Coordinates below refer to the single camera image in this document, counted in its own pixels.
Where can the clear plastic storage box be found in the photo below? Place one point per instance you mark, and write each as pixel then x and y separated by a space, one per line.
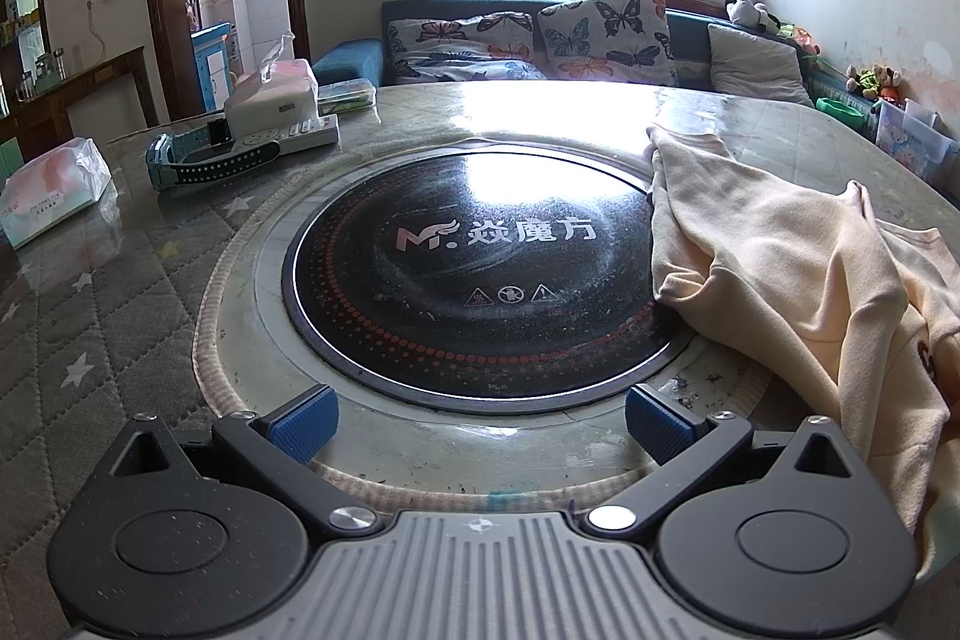
pixel 911 141

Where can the soft tissue pack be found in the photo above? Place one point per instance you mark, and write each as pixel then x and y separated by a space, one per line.
pixel 52 190

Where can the square butterfly print pillow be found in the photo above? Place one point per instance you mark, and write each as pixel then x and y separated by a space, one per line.
pixel 607 36

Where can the cream sweatshirt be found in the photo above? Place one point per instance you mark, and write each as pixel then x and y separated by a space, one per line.
pixel 787 280

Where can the blue sofa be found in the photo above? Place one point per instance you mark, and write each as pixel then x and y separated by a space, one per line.
pixel 349 61

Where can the colourful plush toy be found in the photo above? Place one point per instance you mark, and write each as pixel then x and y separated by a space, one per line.
pixel 799 36

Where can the green bowl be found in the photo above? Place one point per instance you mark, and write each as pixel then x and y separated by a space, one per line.
pixel 844 115

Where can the round black induction cooktop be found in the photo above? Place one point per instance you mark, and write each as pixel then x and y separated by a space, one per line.
pixel 450 280

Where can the blue smartwatch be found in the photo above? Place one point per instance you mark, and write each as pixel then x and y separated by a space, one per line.
pixel 195 164

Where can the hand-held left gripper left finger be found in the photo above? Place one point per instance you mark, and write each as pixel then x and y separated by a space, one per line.
pixel 304 424

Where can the white power strip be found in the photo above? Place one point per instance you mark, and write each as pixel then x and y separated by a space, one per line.
pixel 300 134

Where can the panda plush toy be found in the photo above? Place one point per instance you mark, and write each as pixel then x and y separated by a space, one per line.
pixel 746 14

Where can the long butterfly print pillow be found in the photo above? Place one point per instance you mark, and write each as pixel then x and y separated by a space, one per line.
pixel 457 48

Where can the dark wooden cabinet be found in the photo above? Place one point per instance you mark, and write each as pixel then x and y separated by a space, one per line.
pixel 97 85

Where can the brown bear plush toys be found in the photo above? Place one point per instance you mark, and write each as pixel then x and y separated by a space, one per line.
pixel 874 80

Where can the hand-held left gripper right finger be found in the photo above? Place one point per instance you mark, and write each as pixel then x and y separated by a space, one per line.
pixel 660 426

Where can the blue toy cabinet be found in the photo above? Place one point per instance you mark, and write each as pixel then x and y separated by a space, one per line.
pixel 210 66

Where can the white and pink tissue box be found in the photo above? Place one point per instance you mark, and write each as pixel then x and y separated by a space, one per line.
pixel 270 96

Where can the clear plastic container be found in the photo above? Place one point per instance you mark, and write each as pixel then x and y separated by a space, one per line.
pixel 345 96

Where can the grey pillow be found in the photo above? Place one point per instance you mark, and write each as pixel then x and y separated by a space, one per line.
pixel 754 63

